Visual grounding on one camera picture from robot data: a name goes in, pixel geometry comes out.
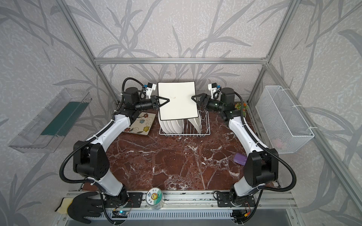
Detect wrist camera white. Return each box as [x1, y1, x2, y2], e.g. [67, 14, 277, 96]
[207, 83, 221, 99]
[143, 83, 156, 98]

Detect round tape roll green label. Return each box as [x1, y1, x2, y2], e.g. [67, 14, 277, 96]
[146, 187, 165, 210]

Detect square white plate black rim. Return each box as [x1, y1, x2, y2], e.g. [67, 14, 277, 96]
[157, 82, 199, 121]

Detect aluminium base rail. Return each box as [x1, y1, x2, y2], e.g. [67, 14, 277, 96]
[52, 190, 300, 226]

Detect clear plastic wall shelf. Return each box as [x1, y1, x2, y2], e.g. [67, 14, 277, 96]
[9, 88, 92, 153]

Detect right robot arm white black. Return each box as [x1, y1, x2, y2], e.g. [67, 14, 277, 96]
[191, 88, 297, 206]

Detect square floral plate black rim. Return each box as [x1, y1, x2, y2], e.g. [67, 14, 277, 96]
[124, 112, 156, 136]

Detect right circuit board wires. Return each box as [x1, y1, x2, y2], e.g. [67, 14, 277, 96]
[230, 208, 252, 224]

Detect black glove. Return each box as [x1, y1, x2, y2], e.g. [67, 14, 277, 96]
[67, 192, 104, 224]

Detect yellow sponge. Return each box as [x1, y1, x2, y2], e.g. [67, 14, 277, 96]
[55, 198, 73, 214]

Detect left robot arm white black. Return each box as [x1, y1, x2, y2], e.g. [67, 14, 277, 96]
[59, 77, 170, 205]

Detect left green circuit board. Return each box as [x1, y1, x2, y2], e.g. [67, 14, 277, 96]
[112, 209, 130, 218]

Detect round white plate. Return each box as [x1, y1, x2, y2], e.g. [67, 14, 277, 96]
[172, 119, 184, 134]
[163, 121, 172, 134]
[167, 121, 176, 134]
[158, 117, 166, 134]

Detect pink object in basket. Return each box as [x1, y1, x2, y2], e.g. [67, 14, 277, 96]
[272, 138, 284, 150]

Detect white wire dish rack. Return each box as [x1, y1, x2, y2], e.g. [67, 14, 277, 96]
[159, 109, 211, 137]

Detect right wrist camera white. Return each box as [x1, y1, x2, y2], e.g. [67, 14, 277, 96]
[207, 83, 221, 99]

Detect purple scoop pink handle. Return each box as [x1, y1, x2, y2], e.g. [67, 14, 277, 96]
[233, 153, 248, 166]

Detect white mesh wall basket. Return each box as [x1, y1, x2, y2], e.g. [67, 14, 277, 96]
[256, 86, 314, 154]

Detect white pot artificial flowers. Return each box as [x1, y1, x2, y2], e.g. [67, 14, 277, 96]
[235, 102, 248, 112]

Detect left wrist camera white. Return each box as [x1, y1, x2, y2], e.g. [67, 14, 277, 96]
[143, 83, 156, 98]

